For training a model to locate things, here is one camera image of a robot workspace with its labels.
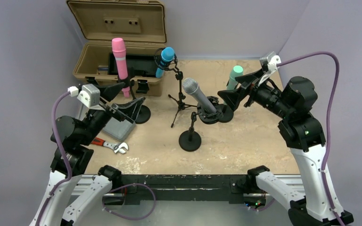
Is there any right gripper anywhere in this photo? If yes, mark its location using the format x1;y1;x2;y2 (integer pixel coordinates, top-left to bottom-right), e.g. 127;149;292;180
218;68;293;118

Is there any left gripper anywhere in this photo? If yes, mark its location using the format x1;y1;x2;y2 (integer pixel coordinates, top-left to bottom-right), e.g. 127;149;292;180
80;82;144;145

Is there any mint green microphone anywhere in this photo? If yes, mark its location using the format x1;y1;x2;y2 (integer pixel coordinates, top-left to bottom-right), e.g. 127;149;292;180
225;65;244;108

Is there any black clip desk stand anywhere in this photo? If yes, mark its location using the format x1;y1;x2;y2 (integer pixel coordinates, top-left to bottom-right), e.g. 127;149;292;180
215;104;234;123

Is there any silver grey microphone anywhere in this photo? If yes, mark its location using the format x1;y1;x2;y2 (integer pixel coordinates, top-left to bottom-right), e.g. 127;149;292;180
182;78;216;114

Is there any blue microphone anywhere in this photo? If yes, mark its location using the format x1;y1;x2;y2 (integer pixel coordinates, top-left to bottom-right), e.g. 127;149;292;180
156;47;175;78

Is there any black shock-mount desk stand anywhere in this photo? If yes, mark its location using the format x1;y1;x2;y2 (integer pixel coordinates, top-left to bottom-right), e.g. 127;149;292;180
178;96;223;152

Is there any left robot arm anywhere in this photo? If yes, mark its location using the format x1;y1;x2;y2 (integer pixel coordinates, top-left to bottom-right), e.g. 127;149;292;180
31;82;145;226

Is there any black stand with pink microphone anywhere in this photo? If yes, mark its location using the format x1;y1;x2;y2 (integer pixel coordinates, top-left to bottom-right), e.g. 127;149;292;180
117;67;151;124

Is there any pink toy microphone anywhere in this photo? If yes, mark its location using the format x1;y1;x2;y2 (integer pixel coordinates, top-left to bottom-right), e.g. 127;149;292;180
111;38;130;97

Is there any grey flat box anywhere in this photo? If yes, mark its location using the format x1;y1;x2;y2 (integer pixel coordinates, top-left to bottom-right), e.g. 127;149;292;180
102;118;136;142

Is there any black tray inside case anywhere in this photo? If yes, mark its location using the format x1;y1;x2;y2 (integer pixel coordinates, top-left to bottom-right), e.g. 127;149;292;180
108;53;157;78

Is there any tan plastic tool case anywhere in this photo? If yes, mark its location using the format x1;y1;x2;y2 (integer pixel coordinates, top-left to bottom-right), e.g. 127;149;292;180
66;0;167;97

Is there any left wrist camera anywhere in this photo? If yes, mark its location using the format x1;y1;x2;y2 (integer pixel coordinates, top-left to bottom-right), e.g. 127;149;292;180
67;84;100;109

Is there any red-handled adjustable wrench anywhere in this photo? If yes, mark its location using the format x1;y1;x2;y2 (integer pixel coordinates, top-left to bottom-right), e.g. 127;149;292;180
91;137;129;154

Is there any black tripod shock-mount stand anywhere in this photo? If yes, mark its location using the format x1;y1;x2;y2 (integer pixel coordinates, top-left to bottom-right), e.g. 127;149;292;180
154;48;196;128

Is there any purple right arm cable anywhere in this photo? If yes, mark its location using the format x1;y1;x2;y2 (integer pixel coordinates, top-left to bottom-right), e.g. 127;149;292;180
276;51;347;226

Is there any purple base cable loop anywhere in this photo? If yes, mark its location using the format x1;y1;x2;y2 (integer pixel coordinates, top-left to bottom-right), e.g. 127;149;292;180
102;183;156;221

